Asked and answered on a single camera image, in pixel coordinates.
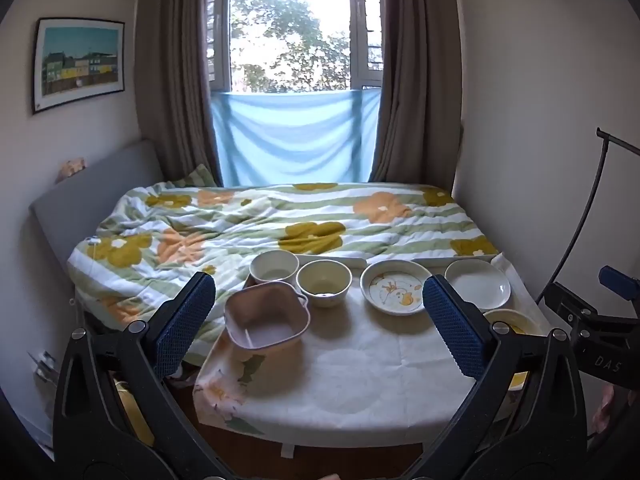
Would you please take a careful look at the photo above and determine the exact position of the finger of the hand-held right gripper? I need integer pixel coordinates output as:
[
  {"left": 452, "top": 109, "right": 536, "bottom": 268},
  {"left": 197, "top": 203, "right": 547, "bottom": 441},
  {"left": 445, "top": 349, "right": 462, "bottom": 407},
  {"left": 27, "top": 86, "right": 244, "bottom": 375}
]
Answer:
[
  {"left": 544, "top": 281, "right": 640, "bottom": 335},
  {"left": 599, "top": 266, "right": 640, "bottom": 303}
]

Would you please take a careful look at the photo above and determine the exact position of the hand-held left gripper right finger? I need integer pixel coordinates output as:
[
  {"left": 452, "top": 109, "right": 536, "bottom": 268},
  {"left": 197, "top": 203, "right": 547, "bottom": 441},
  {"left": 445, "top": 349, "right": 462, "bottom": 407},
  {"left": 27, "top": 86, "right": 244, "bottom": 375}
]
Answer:
[{"left": 415, "top": 275, "right": 587, "bottom": 462}]

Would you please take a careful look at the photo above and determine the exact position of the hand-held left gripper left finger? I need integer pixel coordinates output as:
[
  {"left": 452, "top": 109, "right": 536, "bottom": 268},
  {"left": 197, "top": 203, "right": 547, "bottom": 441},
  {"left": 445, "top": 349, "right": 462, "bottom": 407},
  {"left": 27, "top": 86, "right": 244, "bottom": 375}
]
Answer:
[{"left": 52, "top": 272, "right": 226, "bottom": 462}]

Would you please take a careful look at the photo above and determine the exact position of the plain white plate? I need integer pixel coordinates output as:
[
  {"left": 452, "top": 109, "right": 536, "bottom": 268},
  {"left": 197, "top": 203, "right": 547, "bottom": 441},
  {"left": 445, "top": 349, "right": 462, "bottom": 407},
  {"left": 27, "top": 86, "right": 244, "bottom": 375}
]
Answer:
[{"left": 444, "top": 259, "right": 512, "bottom": 311}]

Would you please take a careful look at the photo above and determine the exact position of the yellow rimmed bowl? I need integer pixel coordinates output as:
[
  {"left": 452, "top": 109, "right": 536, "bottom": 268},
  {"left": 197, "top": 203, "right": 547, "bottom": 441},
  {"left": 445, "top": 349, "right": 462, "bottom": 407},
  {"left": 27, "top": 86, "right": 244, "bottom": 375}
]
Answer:
[{"left": 482, "top": 308, "right": 546, "bottom": 392}]

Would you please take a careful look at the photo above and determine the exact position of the duck print plate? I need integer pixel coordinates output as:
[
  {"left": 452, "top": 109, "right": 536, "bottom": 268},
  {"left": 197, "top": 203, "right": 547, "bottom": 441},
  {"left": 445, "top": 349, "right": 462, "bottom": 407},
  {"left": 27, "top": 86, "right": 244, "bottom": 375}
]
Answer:
[{"left": 360, "top": 260, "right": 432, "bottom": 317}]

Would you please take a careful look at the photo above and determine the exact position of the pink square bowl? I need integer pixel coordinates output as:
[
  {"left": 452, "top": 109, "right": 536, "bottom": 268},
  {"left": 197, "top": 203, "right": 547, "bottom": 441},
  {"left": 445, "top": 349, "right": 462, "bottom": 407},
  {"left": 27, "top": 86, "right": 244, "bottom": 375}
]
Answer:
[{"left": 223, "top": 281, "right": 311, "bottom": 351}]

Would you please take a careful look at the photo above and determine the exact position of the white tall bowl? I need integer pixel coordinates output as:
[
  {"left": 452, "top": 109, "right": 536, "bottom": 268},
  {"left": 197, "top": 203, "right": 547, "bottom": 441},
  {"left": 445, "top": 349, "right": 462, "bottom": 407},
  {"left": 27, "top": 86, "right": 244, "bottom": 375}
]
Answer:
[{"left": 249, "top": 249, "right": 300, "bottom": 287}]

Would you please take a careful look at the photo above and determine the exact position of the cream round bowl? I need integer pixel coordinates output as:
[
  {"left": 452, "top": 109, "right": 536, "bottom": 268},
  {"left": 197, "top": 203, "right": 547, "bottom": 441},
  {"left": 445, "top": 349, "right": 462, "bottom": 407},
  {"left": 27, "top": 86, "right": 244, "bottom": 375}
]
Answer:
[{"left": 296, "top": 261, "right": 353, "bottom": 309}]

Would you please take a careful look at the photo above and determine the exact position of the black curved pole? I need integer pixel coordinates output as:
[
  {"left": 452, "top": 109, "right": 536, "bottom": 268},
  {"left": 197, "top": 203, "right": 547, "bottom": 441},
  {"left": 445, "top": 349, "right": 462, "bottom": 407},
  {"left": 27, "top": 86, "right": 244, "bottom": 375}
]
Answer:
[{"left": 534, "top": 128, "right": 640, "bottom": 306}]

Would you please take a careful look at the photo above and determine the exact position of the floral tablecloth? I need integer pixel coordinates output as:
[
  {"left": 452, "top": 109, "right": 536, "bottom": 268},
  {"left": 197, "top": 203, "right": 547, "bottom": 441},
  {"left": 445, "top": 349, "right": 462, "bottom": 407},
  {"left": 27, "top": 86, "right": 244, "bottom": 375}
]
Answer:
[{"left": 192, "top": 259, "right": 551, "bottom": 436}]

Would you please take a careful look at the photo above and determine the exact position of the floral striped blanket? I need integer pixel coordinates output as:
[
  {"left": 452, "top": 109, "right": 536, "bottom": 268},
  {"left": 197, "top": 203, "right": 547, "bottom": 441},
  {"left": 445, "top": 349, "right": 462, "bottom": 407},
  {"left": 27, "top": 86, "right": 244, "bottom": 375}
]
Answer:
[{"left": 67, "top": 182, "right": 501, "bottom": 361}]

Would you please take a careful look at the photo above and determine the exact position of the green striped pillow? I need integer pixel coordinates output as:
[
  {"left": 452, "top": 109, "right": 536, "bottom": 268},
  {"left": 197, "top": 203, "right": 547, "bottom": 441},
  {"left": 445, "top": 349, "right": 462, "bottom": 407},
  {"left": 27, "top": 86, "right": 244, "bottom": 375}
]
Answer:
[{"left": 186, "top": 163, "right": 218, "bottom": 188}]

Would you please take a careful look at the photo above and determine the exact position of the grey headboard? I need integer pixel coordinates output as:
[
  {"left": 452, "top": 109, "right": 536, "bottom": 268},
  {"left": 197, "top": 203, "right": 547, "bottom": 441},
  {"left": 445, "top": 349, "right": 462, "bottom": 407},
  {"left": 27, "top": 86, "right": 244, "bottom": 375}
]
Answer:
[{"left": 30, "top": 139, "right": 162, "bottom": 273}]

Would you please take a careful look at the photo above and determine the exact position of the pink floral pillow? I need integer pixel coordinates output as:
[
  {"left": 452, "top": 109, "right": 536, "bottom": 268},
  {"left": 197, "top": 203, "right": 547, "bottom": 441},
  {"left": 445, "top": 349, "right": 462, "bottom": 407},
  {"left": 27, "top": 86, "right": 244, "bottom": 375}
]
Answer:
[{"left": 54, "top": 157, "right": 87, "bottom": 185}]

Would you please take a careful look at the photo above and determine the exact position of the light blue cloth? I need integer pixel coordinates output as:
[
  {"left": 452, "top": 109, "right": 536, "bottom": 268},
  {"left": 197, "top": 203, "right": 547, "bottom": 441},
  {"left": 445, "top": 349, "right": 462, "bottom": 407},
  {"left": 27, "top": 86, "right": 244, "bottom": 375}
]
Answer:
[{"left": 210, "top": 87, "right": 383, "bottom": 187}]

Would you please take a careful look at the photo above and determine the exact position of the brown curtain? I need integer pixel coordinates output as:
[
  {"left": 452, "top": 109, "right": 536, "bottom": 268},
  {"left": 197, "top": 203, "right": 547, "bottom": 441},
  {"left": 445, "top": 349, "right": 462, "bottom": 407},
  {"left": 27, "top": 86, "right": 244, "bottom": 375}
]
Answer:
[
  {"left": 367, "top": 0, "right": 463, "bottom": 190},
  {"left": 136, "top": 0, "right": 223, "bottom": 187}
]

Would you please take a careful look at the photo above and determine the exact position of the window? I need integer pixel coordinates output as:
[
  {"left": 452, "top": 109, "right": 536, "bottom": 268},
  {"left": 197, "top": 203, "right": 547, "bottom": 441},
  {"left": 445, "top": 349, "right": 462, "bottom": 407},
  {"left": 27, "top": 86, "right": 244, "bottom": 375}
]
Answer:
[{"left": 206, "top": 0, "right": 386, "bottom": 95}]

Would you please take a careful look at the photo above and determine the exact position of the framed wall picture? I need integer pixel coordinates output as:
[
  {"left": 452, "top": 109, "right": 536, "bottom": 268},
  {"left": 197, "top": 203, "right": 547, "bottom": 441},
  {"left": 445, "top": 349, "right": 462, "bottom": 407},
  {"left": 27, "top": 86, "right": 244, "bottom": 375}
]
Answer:
[{"left": 32, "top": 17, "right": 126, "bottom": 115}]

